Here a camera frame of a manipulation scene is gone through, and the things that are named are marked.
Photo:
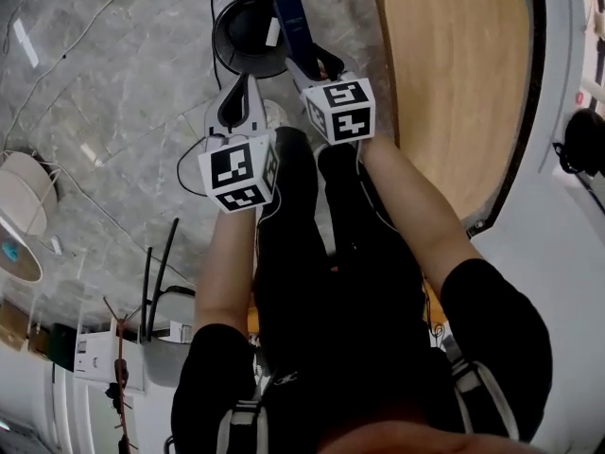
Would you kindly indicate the round black trash bin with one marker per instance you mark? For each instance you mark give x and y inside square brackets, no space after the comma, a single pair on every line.
[241,40]

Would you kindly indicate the wooden coffee table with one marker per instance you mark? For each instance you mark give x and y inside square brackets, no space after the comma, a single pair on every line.
[454,88]

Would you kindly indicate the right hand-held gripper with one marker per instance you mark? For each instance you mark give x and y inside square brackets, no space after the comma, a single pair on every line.
[345,111]

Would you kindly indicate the person's chin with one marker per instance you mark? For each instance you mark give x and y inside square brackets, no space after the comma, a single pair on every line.
[425,440]

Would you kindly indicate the brown coat rack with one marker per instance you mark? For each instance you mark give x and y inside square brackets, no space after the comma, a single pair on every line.
[120,348]

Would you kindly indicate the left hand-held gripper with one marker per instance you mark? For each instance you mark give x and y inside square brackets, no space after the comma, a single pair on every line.
[236,173]

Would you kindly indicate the black backpack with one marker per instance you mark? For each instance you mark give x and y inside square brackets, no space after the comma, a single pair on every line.
[586,140]

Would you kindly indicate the person's black shirt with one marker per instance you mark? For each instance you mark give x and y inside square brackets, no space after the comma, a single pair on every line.
[368,386]

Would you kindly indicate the person's black trousers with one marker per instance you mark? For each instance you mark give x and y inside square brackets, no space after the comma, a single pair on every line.
[331,263]

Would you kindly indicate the person's white shoe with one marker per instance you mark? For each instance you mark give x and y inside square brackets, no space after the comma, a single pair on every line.
[275,114]

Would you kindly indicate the person's left forearm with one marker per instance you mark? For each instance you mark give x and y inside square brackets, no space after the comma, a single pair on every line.
[227,272]

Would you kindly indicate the person's right forearm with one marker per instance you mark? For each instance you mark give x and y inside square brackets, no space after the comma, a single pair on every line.
[416,215]

